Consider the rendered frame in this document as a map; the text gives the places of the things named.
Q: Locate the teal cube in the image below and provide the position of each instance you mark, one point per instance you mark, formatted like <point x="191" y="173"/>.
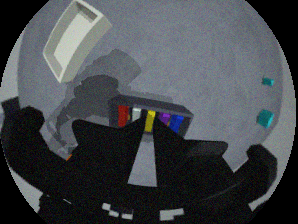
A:
<point x="265" y="118"/>

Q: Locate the small teal cylinder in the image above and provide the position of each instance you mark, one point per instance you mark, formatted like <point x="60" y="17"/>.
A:
<point x="268" y="81"/>

